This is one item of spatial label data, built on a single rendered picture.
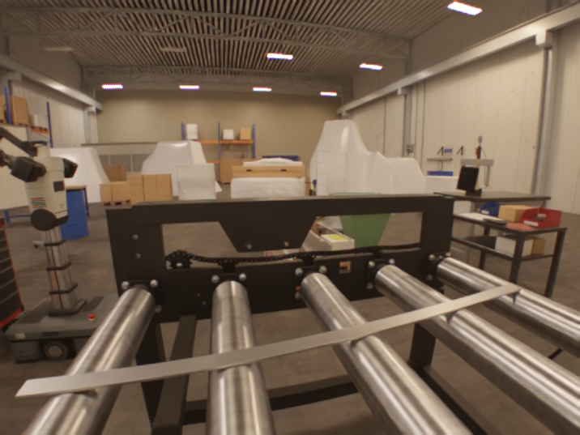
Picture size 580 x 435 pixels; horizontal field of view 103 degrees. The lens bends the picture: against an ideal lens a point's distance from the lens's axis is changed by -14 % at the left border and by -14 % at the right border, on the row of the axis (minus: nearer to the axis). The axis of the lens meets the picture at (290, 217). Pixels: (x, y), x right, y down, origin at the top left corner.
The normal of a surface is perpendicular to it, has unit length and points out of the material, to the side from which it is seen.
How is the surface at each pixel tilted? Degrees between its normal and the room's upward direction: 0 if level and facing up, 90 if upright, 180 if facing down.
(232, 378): 9
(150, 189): 90
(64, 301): 90
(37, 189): 90
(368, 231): 101
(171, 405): 0
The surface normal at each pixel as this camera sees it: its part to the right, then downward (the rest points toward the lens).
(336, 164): -0.27, 0.18
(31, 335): 0.25, 0.18
